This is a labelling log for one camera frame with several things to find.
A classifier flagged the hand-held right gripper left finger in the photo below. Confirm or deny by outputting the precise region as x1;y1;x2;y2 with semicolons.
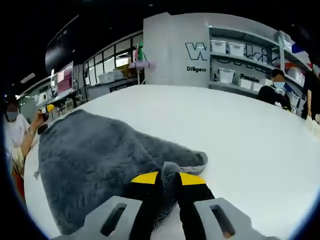
53;171;161;240

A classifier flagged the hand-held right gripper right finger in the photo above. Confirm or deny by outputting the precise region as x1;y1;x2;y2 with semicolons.
176;171;281;240

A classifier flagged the grey fluffy towel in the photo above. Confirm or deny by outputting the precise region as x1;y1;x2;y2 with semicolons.
37;109;209;236

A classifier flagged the person's left hand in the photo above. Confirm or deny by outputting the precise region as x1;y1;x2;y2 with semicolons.
29;111;50;134

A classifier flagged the monitor desk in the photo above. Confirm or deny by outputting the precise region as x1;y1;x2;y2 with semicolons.
34;92;76;111

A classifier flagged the monitor with pink screen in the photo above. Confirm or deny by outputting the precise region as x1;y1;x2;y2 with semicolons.
56;61;76;97

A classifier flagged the grey cabinet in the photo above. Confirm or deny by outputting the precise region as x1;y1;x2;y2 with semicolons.
84;79;141;103

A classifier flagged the white storage box on cabinet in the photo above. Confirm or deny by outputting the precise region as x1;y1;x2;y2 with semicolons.
98;70;125;85

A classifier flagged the black-framed glass partition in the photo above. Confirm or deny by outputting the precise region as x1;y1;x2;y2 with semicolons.
82;29;145;86

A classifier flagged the purple rolled mat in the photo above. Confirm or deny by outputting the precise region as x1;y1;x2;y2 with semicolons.
128;61;156;70

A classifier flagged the green and red hanging cloth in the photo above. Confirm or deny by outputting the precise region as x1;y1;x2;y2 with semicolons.
133;42;147;63

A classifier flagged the group of white storage bins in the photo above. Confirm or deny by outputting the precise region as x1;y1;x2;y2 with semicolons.
211;39;306;106

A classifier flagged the grey lettered pillar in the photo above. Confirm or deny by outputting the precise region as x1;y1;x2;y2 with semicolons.
142;12;211;87

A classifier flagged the grey shelf unit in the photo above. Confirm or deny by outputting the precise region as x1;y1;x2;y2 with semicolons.
208;24;320;116

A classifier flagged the red white blue banner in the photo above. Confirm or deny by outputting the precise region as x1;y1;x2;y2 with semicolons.
291;42;320;73

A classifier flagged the large dark wall screen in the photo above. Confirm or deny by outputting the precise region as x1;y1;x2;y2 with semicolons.
44;14;80;76

